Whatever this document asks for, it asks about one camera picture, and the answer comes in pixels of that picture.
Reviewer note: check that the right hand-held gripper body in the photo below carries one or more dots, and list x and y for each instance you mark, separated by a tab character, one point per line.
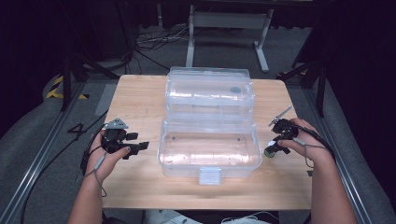
286	129

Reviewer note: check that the black metal stand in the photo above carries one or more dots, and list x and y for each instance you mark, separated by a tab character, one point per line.
313	73

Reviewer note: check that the black tripod stand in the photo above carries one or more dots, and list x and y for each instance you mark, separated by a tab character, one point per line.
67	77

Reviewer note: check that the person's right hand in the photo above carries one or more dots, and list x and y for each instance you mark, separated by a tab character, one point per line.
313	151

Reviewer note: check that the person's white clothing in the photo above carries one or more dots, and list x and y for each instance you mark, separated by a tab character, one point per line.
168	217

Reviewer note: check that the grey metal desk frame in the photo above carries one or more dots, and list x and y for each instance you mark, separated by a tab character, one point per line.
230	20

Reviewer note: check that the person's left hand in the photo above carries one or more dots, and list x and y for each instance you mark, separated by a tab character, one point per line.
107	163

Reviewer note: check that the dark round table grommet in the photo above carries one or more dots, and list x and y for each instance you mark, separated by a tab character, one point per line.
235	90

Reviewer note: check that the aluminium floor rail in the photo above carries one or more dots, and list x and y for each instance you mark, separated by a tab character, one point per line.
37	161
345	174

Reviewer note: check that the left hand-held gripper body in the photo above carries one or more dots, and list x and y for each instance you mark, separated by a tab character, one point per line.
112	137

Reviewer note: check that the clear plastic storage box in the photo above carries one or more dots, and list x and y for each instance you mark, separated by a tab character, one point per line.
208	152

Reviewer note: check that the yellow black floor tape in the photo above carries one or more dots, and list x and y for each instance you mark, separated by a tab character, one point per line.
56	92

